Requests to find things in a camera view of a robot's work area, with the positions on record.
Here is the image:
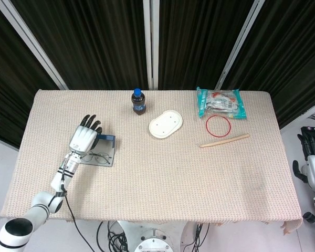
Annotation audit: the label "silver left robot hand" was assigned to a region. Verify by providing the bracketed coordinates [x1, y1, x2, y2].
[68, 114, 103, 155]

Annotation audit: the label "thin-rimmed eyeglasses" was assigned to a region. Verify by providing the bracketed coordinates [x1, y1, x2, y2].
[80, 153, 113, 165]

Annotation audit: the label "blue glasses case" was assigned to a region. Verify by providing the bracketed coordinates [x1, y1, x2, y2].
[80, 133, 116, 168]

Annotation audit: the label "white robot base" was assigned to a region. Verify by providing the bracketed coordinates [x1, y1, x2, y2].
[118, 220, 197, 252]

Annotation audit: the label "cola bottle with blue cap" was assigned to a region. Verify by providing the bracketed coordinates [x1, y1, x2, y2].
[131, 88, 148, 117]

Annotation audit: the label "beige waffle tablecloth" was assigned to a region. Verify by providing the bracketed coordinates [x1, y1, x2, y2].
[0, 89, 304, 234]

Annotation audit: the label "white oval plastic tray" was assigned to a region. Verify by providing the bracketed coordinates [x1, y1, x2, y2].
[149, 110, 184, 139]

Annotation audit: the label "wooden stick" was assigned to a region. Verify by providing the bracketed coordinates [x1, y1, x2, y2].
[199, 133, 251, 149]

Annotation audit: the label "black pleated curtain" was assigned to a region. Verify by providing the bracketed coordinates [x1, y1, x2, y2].
[0, 0, 315, 149]

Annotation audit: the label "teal snack bag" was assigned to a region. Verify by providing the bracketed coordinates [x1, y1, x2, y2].
[196, 86, 248, 120]

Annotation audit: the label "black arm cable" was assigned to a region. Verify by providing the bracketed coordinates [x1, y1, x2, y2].
[60, 167, 95, 252]

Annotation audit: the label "black cable bundle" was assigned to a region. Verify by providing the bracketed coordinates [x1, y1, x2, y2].
[96, 220, 129, 252]
[185, 222, 211, 252]

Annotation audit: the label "white frame post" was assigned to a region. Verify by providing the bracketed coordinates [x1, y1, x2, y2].
[143, 0, 160, 90]
[214, 0, 266, 90]
[0, 0, 69, 90]

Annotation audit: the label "red rubber ring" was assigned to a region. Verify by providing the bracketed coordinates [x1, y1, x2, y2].
[205, 114, 232, 138]

